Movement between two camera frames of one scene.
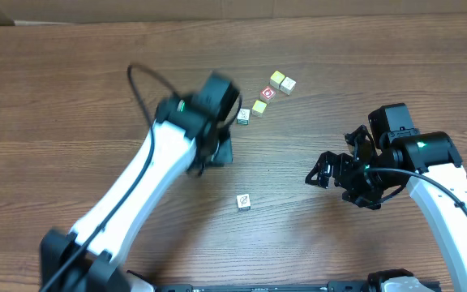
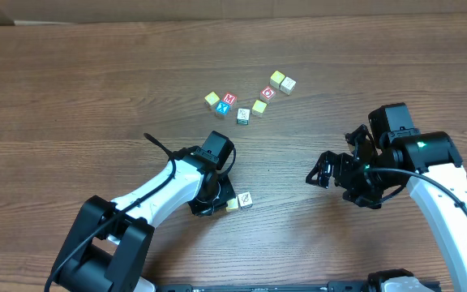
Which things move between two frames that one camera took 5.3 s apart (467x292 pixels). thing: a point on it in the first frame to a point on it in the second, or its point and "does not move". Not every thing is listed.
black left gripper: x=221 y=152 to x=210 y=205
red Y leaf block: x=243 y=202 does not move
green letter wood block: x=243 y=115 does not move
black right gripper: x=343 y=171 does not move
